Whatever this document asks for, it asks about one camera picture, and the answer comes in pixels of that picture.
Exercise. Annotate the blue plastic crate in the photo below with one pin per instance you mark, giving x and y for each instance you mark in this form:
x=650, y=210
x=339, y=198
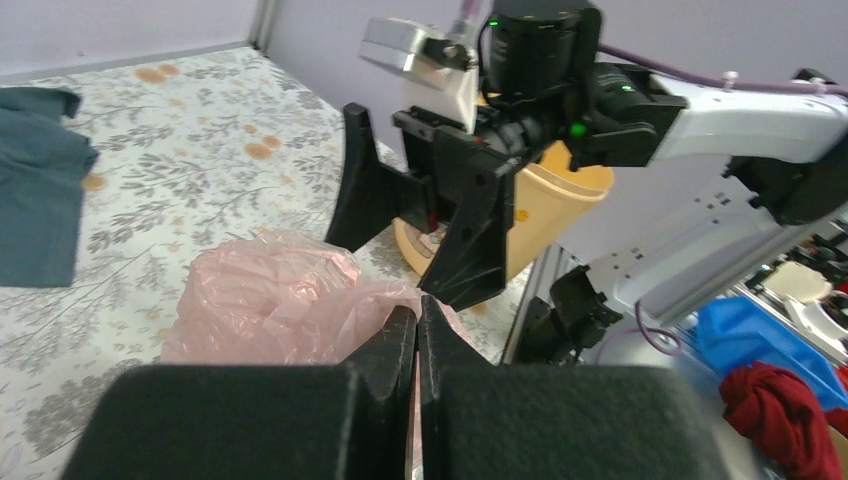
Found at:
x=734, y=331

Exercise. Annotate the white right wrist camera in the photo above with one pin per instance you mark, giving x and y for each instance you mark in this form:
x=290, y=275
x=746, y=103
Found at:
x=439, y=73

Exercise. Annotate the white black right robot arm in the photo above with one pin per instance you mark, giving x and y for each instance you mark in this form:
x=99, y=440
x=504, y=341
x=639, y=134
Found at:
x=484, y=104

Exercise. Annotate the floral patterned table cloth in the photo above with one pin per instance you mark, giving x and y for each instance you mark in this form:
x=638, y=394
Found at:
x=193, y=152

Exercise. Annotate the grey-green crumpled cloth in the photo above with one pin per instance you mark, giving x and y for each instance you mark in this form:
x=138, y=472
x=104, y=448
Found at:
x=43, y=165

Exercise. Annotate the pink plastic trash bag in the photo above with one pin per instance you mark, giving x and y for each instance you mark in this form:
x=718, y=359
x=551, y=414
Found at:
x=280, y=298

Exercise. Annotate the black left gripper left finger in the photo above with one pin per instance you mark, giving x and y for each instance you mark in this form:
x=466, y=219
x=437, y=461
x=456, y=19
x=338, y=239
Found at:
x=344, y=421

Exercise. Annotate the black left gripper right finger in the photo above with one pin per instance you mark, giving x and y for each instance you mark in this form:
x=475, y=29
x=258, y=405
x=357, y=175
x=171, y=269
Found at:
x=539, y=421

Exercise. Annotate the aluminium frame post right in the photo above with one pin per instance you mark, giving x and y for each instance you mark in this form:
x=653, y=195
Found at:
x=263, y=24

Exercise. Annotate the yellow plastic trash bin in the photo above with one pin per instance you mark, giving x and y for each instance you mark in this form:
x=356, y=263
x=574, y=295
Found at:
x=548, y=199

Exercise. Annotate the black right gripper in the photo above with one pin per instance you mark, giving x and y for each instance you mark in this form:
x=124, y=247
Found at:
x=463, y=179

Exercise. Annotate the dark red cloth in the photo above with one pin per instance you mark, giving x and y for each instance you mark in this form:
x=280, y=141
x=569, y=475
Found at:
x=775, y=409

